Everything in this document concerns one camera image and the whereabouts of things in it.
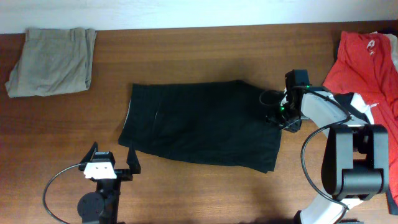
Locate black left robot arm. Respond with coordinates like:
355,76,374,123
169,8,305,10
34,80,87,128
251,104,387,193
77,142,141,224

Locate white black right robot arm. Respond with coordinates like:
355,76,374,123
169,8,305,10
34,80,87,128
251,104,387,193
259,85,389,223

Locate red shirt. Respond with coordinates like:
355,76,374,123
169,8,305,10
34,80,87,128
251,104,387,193
323,31,397,202

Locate black shorts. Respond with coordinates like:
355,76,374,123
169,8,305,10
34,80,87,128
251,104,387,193
118,80,281,173

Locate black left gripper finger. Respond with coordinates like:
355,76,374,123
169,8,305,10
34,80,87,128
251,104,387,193
80,142,98,164
126,144,141,174

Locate folded khaki shorts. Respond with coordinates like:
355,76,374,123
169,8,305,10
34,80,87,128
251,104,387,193
5,27,97,98

